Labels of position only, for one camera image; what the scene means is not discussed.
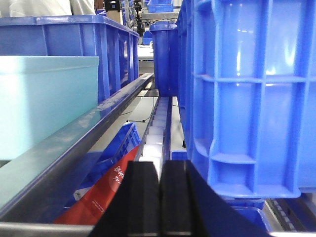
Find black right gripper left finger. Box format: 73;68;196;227
89;161;159;237

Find white roller track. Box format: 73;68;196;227
139;97;170;177

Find steel shelf rail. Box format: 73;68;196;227
0;73;153;223

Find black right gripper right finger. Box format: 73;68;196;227
160;160;269;237

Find red printed package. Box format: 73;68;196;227
53;146;139;225

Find large blue crate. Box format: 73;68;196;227
177;0;316;198
0;15;139;102

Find large blue crate left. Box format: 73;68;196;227
0;15;139;102

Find blue crate lower shelf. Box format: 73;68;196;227
65;122;141;209

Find large blue crate right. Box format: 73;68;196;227
177;0;316;198

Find light blue plastic bin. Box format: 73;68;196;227
0;56;99;160

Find blue crate far centre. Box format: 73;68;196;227
150;21;179;96

